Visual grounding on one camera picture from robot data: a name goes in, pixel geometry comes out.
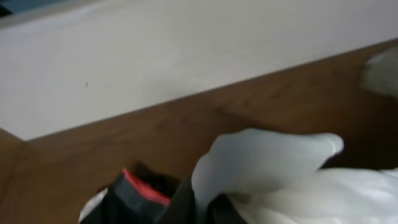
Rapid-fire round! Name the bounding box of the white printed t-shirt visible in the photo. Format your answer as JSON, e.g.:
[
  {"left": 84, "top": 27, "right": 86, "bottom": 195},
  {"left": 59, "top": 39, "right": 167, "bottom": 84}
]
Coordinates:
[{"left": 192, "top": 129, "right": 397, "bottom": 223}]

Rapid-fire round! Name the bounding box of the black shorts red waistband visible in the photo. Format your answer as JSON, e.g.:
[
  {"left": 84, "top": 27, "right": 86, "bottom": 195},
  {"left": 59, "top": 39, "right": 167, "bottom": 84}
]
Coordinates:
[{"left": 80, "top": 162, "right": 182, "bottom": 224}]

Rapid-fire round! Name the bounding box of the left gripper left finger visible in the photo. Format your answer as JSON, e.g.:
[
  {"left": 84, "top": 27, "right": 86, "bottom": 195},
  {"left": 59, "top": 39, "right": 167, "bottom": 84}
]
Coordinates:
[{"left": 156, "top": 177, "right": 195, "bottom": 224}]

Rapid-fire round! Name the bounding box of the grey khaki garment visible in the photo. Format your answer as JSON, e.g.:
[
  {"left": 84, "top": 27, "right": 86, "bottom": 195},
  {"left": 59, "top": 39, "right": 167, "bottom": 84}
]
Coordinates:
[{"left": 359, "top": 47, "right": 397, "bottom": 99}]

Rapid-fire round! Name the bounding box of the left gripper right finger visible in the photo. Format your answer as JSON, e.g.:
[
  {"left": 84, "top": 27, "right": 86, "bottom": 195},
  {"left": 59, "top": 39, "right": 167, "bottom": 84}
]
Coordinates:
[{"left": 205, "top": 194, "right": 247, "bottom": 224}]

